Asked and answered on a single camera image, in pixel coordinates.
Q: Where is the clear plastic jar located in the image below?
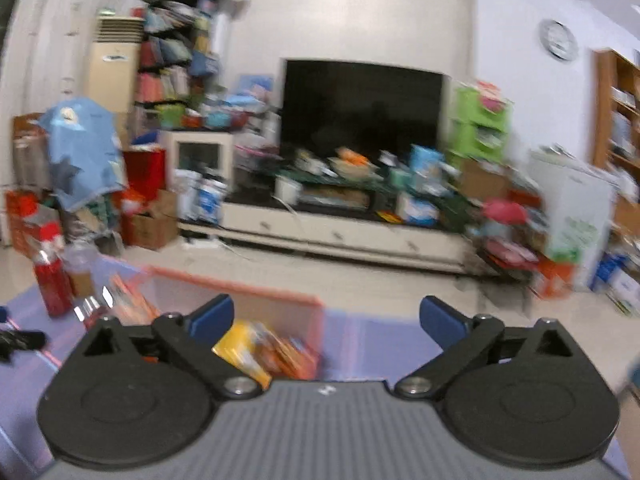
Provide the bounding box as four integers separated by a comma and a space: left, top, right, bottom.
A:
62, 240, 101, 301

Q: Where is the red folding chair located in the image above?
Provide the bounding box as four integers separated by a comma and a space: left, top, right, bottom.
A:
470, 197, 541, 281

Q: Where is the orange white floor box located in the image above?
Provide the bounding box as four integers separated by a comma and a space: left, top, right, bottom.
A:
530, 257, 576, 298

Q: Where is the white chest freezer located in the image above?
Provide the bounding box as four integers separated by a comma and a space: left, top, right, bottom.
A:
527, 145, 618, 291

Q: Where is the yellow snack packet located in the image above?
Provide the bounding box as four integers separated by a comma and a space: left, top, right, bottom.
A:
212, 321, 273, 388

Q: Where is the open cardboard floor box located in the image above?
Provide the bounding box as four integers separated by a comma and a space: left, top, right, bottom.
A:
122, 190, 181, 251

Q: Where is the orange rectangular box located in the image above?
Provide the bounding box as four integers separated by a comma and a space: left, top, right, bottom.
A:
107, 265, 326, 381

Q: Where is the brown cardboard box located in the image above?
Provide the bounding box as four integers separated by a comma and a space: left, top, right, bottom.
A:
457, 157, 513, 201

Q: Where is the flat blue white box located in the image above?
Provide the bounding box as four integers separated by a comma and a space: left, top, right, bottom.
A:
395, 192, 441, 226

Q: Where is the black shelf with books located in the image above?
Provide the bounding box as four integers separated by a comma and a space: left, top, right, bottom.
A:
132, 0, 248, 131

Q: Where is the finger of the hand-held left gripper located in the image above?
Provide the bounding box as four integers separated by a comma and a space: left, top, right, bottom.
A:
0, 329, 48, 363

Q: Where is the red brown printed snack packet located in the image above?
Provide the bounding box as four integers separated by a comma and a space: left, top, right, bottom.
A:
107, 272, 161, 328

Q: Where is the orange chocolate chip cookie packet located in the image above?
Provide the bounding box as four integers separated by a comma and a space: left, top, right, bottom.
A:
255, 322, 321, 381

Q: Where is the blue white sack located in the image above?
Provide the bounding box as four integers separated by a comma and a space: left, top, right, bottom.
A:
197, 180, 228, 226

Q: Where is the red drink can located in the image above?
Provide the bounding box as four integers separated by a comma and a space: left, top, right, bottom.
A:
32, 247, 76, 318

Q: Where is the blue shark print cloth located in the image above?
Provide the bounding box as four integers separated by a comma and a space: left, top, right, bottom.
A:
37, 97, 128, 213

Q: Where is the standing air conditioner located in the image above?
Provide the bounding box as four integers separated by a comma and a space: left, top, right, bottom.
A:
82, 16, 146, 116

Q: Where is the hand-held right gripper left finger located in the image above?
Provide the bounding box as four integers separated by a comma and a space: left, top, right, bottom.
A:
75, 294, 264, 401

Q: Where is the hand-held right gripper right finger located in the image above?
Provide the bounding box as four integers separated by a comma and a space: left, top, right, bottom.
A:
394, 296, 583, 402

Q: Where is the red white carton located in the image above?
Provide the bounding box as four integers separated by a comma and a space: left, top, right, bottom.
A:
5, 187, 63, 256

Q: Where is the red gift bag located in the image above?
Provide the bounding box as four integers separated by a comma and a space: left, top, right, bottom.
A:
122, 145, 168, 201

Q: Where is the round wall clock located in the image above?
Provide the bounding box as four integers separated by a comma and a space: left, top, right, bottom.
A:
541, 19, 580, 62

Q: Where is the wooden bookshelf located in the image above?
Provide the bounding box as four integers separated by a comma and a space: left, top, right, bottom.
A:
592, 49, 640, 241

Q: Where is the silver black snack packet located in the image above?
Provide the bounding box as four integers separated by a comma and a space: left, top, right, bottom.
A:
75, 285, 113, 331

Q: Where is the green plastic drawer unit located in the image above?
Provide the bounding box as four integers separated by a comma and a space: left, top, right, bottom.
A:
447, 85, 513, 171

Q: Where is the small white appliance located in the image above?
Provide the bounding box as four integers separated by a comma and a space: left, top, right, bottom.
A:
274, 177, 303, 206

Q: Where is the fruit bowl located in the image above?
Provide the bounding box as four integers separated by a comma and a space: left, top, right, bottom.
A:
327, 157, 381, 181

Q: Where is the blue checked blanket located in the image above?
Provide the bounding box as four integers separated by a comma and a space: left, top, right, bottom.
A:
0, 280, 631, 480

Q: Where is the white cabinet with glass door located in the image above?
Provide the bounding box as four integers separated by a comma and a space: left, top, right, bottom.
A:
160, 130, 236, 221

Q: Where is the upright blue white pack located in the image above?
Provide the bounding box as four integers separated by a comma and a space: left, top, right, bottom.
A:
409, 145, 446, 196

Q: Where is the black television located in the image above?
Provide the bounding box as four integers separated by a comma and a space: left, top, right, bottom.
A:
280, 57, 446, 161

